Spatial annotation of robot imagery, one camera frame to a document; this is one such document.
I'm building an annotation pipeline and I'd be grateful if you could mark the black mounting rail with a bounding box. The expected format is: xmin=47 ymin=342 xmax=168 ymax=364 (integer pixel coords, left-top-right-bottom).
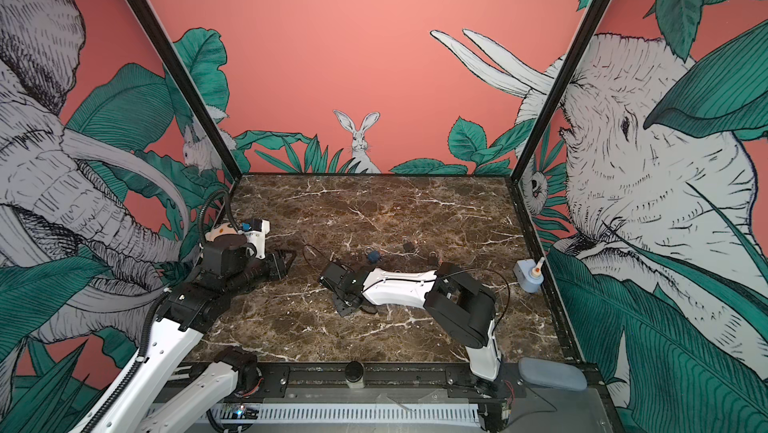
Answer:
xmin=119 ymin=362 xmax=601 ymax=401

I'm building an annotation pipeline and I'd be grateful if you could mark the black knob on rail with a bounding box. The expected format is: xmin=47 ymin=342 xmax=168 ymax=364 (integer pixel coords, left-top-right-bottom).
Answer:
xmin=344 ymin=361 xmax=365 ymax=389

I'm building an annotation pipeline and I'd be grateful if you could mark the white vented strip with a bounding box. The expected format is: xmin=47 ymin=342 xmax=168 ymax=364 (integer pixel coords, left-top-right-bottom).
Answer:
xmin=211 ymin=403 xmax=481 ymax=427

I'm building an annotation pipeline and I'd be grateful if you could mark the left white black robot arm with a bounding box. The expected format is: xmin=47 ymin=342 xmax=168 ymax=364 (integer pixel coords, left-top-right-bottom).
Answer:
xmin=72 ymin=234 xmax=296 ymax=432

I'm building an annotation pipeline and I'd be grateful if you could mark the plush doll striped shirt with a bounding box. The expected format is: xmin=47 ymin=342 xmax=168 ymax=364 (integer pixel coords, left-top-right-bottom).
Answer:
xmin=204 ymin=222 xmax=239 ymax=242

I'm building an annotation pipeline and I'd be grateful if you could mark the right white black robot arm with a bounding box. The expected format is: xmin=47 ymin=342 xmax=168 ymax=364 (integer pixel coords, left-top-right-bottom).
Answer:
xmin=319 ymin=262 xmax=502 ymax=383

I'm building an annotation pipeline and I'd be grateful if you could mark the blue padlock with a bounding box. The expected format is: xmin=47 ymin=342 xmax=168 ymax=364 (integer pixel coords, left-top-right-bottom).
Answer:
xmin=367 ymin=250 xmax=381 ymax=264

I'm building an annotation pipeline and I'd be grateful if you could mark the grey blue pad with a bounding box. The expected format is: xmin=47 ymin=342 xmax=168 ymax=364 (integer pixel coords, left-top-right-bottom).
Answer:
xmin=518 ymin=357 xmax=588 ymax=392

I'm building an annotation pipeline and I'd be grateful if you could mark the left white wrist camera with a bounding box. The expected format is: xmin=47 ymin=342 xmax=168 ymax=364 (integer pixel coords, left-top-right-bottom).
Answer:
xmin=241 ymin=218 xmax=271 ymax=260

